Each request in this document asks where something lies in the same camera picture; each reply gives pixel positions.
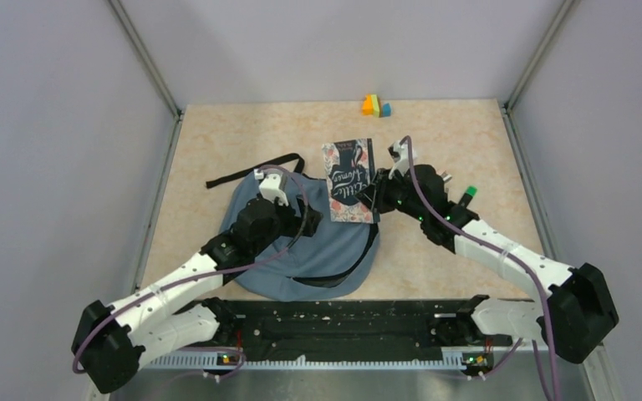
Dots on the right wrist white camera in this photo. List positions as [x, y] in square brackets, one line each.
[399, 152]

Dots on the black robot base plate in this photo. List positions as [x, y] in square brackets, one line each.
[354, 331]

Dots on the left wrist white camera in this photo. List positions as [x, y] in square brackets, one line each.
[271, 186]

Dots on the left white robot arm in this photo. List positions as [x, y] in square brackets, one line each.
[113, 342]

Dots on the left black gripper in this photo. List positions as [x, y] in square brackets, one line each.
[296, 222]

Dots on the colourful sticky note stack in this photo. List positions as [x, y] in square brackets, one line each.
[372, 105]

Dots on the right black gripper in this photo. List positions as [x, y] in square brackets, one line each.
[379, 190]

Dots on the green and black highlighter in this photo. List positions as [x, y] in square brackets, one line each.
[467, 197]

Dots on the wrist white camera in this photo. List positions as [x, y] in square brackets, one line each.
[271, 186]
[399, 152]

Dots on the blue-grey student backpack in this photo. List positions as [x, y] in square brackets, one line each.
[332, 263]

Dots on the aluminium frame rail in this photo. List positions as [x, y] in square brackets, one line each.
[462, 363]

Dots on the floral Little Women book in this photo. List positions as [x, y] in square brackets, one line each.
[349, 168]

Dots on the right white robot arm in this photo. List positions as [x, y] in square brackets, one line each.
[569, 308]

